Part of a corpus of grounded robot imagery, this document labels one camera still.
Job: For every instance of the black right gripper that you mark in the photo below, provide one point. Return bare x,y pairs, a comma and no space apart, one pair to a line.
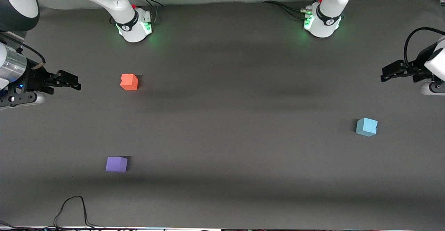
35,77

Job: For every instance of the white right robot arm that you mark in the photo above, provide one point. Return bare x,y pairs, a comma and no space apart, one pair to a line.
128,26

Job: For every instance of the purple foam block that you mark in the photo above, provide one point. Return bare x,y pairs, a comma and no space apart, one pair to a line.
116,164

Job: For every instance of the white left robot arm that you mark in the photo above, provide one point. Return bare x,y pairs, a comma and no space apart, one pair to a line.
326,22

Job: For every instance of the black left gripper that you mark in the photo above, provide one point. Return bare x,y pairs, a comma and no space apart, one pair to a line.
414,69

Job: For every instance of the light blue foam block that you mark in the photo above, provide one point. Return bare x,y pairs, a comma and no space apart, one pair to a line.
366,126

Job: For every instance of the orange foam block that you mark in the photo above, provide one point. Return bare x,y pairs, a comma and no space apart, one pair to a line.
129,82

